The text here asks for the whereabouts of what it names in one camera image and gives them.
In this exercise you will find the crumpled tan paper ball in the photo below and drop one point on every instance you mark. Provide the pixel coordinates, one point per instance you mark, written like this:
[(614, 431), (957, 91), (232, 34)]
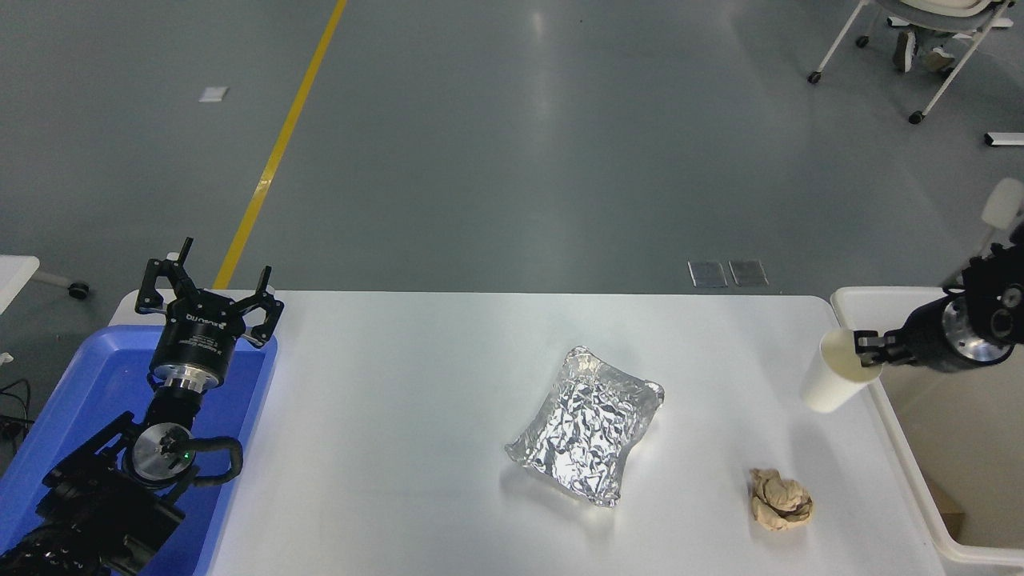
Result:
[(780, 504)]

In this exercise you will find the large pale bin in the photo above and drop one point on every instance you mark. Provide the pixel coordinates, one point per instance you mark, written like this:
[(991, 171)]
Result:
[(960, 432)]

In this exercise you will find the blue plastic tray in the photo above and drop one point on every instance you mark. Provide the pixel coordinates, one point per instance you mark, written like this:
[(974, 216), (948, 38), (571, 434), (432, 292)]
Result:
[(96, 384)]

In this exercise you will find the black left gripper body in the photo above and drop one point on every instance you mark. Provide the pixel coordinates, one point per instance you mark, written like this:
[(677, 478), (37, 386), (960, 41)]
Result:
[(196, 340)]

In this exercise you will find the white chair with casters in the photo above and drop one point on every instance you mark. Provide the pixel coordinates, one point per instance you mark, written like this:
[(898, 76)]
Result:
[(952, 60)]

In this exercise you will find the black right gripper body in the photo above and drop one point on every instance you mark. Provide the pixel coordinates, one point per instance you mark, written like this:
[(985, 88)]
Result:
[(926, 340)]

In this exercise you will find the metal floor plate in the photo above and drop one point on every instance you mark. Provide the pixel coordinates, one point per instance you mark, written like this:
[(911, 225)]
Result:
[(748, 272), (708, 274)]

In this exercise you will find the person's shoe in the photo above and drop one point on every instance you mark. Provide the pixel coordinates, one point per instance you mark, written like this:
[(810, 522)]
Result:
[(940, 62), (904, 52)]

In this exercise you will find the white bar with black end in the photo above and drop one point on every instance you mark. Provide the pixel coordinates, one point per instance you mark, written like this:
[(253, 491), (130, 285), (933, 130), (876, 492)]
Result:
[(1006, 138)]

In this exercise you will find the white table with caster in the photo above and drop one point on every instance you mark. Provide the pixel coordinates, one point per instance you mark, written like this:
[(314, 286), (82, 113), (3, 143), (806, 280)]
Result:
[(16, 276)]

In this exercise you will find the white paper cup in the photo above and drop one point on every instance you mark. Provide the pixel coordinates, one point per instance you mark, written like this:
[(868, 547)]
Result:
[(832, 384)]

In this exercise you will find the crumpled silver foil tray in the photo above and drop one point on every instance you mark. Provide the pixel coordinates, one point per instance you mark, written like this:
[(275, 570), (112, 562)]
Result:
[(584, 424)]

